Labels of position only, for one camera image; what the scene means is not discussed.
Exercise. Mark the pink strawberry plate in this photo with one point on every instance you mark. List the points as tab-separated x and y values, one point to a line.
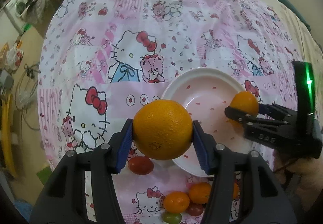
205	93

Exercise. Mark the red cherry tomato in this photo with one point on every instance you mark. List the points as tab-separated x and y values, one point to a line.
140	165
194	209

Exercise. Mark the white washing machine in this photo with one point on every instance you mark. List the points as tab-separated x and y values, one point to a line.
15	8

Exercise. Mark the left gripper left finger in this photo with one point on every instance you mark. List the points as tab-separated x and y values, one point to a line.
62	200

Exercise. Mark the right hand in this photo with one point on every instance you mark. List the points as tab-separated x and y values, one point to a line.
310	170

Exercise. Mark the green grape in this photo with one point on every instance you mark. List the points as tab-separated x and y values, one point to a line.
171	218

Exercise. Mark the medium orange mandarin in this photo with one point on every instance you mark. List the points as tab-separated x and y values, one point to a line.
246	102

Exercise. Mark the large orange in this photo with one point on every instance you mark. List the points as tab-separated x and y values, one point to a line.
162	130

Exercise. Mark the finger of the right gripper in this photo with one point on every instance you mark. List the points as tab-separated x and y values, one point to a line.
244	118
276	111

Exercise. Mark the Hello Kitty pink cloth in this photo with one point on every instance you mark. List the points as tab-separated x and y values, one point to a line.
103	60

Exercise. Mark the small orange mandarin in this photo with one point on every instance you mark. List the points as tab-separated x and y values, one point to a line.
236	191

